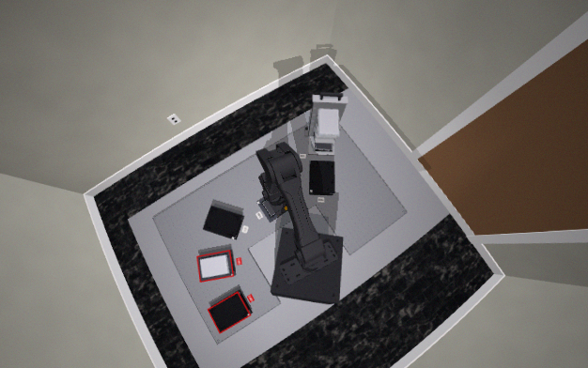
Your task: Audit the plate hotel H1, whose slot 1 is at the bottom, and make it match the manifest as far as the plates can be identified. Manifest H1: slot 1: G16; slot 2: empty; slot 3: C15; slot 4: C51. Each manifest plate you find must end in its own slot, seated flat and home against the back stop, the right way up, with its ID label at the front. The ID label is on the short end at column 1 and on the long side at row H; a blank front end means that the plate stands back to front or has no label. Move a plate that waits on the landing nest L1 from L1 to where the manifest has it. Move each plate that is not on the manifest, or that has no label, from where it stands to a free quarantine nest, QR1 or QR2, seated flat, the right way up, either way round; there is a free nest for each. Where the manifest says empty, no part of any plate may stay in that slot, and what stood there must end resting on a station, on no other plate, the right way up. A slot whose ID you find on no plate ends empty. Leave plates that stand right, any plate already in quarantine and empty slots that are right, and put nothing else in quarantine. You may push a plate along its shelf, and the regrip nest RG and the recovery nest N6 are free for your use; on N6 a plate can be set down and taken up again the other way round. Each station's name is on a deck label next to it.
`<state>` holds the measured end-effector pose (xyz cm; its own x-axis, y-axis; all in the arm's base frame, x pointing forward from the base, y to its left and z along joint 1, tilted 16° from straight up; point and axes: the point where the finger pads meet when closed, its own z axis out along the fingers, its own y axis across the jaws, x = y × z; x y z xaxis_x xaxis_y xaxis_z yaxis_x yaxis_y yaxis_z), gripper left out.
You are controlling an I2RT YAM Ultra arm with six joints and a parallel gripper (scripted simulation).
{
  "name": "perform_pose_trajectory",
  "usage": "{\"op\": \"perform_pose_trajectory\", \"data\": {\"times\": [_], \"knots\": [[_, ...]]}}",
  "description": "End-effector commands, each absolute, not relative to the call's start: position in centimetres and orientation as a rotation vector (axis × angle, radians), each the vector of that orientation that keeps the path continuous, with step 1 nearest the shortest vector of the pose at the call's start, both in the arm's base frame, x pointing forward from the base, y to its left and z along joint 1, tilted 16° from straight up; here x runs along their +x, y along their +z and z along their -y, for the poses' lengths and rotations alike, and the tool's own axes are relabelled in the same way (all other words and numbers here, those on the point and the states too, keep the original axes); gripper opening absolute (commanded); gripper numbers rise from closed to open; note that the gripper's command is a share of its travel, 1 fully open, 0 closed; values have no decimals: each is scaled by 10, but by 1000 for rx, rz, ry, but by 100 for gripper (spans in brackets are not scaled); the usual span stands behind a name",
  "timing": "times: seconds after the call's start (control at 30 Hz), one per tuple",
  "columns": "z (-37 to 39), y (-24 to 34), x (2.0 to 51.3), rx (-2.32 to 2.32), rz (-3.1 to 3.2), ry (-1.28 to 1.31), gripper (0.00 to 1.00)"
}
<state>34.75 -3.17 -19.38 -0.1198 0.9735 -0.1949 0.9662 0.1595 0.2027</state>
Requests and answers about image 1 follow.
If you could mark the white microplate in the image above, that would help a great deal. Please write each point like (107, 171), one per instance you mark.
(214, 266)

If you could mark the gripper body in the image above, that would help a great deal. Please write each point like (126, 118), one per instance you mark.
(276, 208)

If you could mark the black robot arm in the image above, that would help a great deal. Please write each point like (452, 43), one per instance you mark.
(282, 181)

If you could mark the dark grey shelf rack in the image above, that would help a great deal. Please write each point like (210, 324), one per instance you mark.
(314, 124)

